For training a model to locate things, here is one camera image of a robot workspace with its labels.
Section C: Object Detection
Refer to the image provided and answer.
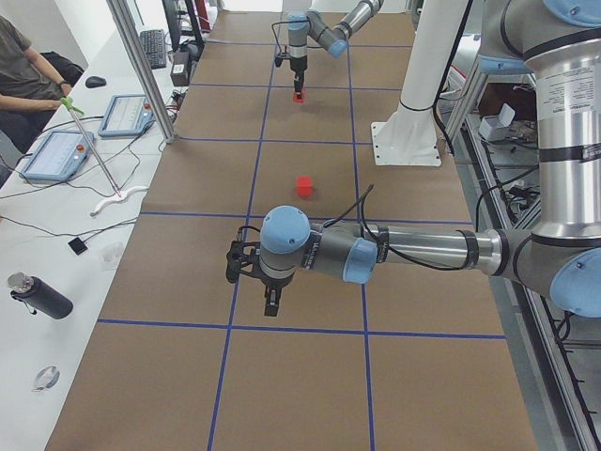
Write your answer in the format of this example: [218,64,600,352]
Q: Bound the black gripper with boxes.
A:
[289,55,308,94]
[257,271,294,316]

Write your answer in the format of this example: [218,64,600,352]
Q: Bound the red block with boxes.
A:
[296,176,314,198]
[292,92,305,103]

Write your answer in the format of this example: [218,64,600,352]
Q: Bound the black keyboard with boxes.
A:
[139,29,167,70]

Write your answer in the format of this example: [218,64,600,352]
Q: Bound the far blue teach pendant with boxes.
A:
[98,94,154,138]

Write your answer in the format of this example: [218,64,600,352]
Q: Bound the blue teach pendant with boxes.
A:
[20,131,96,182]
[98,94,154,138]

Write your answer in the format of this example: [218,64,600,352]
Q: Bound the long reacher grabber stick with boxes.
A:
[60,97,148,217]

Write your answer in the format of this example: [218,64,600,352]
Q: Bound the small black square pad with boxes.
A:
[68,237,88,256]

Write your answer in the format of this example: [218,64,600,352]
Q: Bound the black computer mouse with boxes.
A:
[85,76,107,88]

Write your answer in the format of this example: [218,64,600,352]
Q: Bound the black water bottle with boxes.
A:
[8,272,73,319]

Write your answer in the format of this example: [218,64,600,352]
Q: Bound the near blue teach pendant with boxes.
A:
[20,131,96,182]

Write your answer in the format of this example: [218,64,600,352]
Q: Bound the seated person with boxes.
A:
[1,18,84,153]

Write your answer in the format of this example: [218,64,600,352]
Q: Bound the white central robot pedestal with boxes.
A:
[371,0,471,167]

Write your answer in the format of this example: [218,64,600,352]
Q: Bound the aluminium frame post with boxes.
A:
[106,0,176,145]

